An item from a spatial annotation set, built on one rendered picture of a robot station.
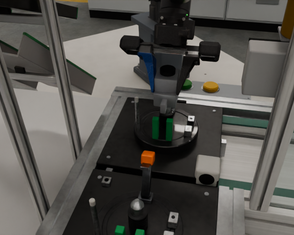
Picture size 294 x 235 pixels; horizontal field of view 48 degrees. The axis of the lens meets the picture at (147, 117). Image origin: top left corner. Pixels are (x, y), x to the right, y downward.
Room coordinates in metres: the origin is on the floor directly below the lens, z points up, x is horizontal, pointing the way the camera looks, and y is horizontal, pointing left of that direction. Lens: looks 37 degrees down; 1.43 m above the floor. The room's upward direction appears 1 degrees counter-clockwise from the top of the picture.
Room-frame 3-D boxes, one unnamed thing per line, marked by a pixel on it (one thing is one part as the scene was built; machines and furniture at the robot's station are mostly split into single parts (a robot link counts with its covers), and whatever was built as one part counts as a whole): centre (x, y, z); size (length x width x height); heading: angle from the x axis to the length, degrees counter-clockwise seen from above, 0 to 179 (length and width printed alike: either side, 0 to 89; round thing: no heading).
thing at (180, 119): (0.55, -0.04, 0.98); 0.14 x 0.14 x 0.02
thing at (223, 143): (0.53, -0.16, 0.95); 0.01 x 0.01 x 0.04; 77
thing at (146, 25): (1.00, -0.05, 0.96); 0.15 x 0.15 x 0.20; 30
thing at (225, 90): (0.74, -0.17, 0.93); 0.21 x 0.07 x 0.06; 77
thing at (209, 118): (0.55, -0.04, 0.96); 0.24 x 0.24 x 0.02; 77
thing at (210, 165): (0.44, -0.11, 0.97); 0.05 x 0.05 x 0.04; 77
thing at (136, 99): (0.54, 0.02, 1.03); 0.01 x 0.01 x 0.08
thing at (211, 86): (0.74, -0.17, 0.96); 0.04 x 0.04 x 0.02
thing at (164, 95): (0.54, -0.04, 1.09); 0.08 x 0.04 x 0.07; 168
